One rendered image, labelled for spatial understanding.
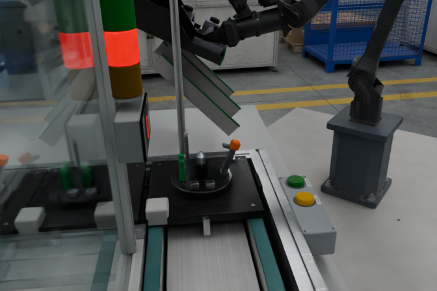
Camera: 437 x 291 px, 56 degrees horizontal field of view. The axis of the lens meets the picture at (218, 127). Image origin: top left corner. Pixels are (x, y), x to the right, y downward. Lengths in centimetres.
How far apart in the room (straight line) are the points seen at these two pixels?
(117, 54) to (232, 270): 44
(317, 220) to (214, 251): 21
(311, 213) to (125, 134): 44
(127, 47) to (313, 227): 49
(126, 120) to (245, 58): 446
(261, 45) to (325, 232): 431
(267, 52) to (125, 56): 451
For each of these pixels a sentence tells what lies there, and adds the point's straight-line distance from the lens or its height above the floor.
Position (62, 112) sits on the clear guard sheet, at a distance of 42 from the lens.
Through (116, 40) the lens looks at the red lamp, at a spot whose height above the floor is 135.
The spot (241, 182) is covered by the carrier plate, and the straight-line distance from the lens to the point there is 94.
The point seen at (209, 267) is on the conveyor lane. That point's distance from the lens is 81.
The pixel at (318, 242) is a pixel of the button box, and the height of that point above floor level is 93.
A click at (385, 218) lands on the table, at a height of 86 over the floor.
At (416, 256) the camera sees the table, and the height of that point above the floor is 86.
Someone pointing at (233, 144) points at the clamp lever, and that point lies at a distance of 89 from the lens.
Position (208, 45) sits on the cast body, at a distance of 108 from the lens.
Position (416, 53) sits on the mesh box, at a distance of 573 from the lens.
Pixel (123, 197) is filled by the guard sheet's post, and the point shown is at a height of 108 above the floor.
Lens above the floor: 147
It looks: 24 degrees down
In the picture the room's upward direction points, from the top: 1 degrees counter-clockwise
